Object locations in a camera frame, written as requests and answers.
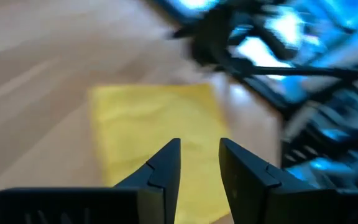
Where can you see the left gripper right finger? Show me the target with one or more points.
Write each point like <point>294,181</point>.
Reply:
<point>259,193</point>

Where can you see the yellow microfiber towel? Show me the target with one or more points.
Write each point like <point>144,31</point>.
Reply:
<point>154,118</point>

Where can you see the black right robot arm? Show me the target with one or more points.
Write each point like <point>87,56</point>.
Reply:
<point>210,40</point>

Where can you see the black aluminium table frame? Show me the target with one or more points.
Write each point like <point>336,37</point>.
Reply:
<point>306,102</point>

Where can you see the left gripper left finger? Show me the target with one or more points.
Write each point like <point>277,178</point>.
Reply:
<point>160,186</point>

